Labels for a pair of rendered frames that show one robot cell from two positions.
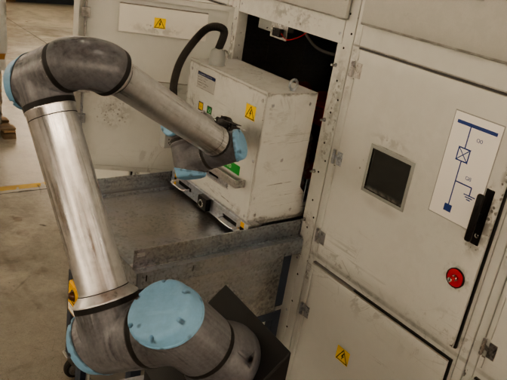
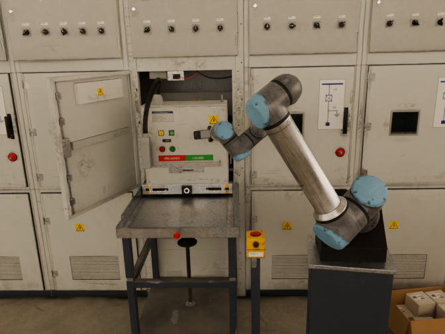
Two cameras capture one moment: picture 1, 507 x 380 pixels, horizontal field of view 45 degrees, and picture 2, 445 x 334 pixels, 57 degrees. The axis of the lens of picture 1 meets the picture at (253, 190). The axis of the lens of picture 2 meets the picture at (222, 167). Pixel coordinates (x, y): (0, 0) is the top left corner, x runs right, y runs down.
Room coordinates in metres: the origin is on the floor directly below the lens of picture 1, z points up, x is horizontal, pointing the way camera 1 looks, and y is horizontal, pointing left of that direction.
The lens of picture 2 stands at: (0.46, 1.75, 1.70)
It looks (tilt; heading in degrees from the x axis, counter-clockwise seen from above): 16 degrees down; 312
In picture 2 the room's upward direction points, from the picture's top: 1 degrees counter-clockwise
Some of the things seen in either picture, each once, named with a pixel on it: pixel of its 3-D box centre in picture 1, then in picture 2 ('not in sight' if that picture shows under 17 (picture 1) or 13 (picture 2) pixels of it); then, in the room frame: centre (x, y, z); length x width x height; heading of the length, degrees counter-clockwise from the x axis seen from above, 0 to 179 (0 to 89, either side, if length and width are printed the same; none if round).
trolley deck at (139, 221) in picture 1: (182, 223); (185, 207); (2.10, 0.25, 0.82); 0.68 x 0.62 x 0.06; 129
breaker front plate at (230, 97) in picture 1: (216, 139); (185, 147); (2.16, 0.16, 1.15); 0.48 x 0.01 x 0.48; 40
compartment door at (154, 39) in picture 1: (149, 87); (99, 139); (2.52, 0.49, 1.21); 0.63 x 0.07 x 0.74; 105
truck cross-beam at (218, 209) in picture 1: (211, 201); (187, 187); (2.17, 0.15, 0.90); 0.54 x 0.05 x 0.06; 40
